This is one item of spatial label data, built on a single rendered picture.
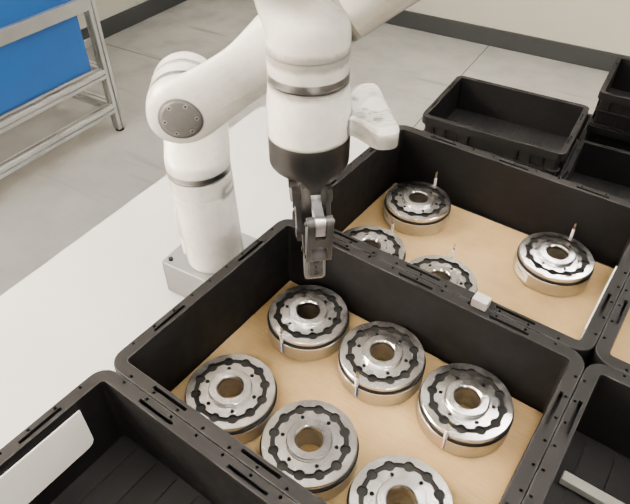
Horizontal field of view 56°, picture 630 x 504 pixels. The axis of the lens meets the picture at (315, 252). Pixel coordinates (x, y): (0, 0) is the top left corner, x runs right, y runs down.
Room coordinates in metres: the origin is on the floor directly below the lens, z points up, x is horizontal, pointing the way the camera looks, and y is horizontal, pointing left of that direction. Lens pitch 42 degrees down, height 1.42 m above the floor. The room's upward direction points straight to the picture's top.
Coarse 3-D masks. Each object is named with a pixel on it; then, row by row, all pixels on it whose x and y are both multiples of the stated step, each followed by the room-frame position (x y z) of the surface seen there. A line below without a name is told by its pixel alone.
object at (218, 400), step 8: (216, 376) 0.40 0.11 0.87; (224, 376) 0.40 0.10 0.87; (232, 376) 0.40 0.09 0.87; (240, 376) 0.40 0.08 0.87; (248, 376) 0.40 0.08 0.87; (216, 384) 0.39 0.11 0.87; (248, 384) 0.39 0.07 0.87; (208, 392) 0.38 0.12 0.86; (216, 392) 0.38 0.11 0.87; (248, 392) 0.38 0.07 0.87; (216, 400) 0.37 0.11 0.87; (224, 400) 0.37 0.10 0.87; (232, 400) 0.37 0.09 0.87; (240, 400) 0.37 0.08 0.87
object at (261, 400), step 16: (208, 368) 0.41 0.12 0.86; (224, 368) 0.41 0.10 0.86; (240, 368) 0.41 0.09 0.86; (256, 368) 0.41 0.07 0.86; (192, 384) 0.39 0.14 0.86; (208, 384) 0.39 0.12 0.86; (256, 384) 0.39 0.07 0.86; (272, 384) 0.39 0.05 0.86; (192, 400) 0.37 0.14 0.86; (208, 400) 0.37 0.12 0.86; (256, 400) 0.37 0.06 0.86; (272, 400) 0.37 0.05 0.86; (208, 416) 0.35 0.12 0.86; (224, 416) 0.35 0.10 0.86; (240, 416) 0.35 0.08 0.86; (256, 416) 0.35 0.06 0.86
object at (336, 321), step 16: (304, 288) 0.54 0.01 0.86; (320, 288) 0.54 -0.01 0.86; (272, 304) 0.51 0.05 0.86; (288, 304) 0.51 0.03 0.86; (336, 304) 0.51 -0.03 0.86; (272, 320) 0.49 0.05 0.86; (288, 320) 0.49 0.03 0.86; (336, 320) 0.49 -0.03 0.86; (288, 336) 0.46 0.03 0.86; (304, 336) 0.46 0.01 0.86; (320, 336) 0.46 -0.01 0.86; (336, 336) 0.46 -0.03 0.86
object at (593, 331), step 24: (456, 144) 0.79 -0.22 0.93; (528, 168) 0.72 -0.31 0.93; (576, 192) 0.67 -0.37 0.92; (600, 192) 0.66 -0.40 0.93; (408, 264) 0.52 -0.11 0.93; (624, 264) 0.52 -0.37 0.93; (456, 288) 0.47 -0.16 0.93; (504, 312) 0.44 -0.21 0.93; (600, 312) 0.45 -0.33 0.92; (552, 336) 0.40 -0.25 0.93
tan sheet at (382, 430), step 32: (288, 288) 0.57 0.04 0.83; (256, 320) 0.51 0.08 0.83; (352, 320) 0.51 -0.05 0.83; (224, 352) 0.46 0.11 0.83; (256, 352) 0.46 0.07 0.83; (288, 384) 0.41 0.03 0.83; (320, 384) 0.41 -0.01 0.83; (352, 416) 0.37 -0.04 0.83; (384, 416) 0.37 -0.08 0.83; (416, 416) 0.37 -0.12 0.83; (256, 448) 0.33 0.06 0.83; (384, 448) 0.33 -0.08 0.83; (416, 448) 0.33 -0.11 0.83; (512, 448) 0.33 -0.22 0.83; (352, 480) 0.29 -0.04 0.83; (448, 480) 0.29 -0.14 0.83; (480, 480) 0.29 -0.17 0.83
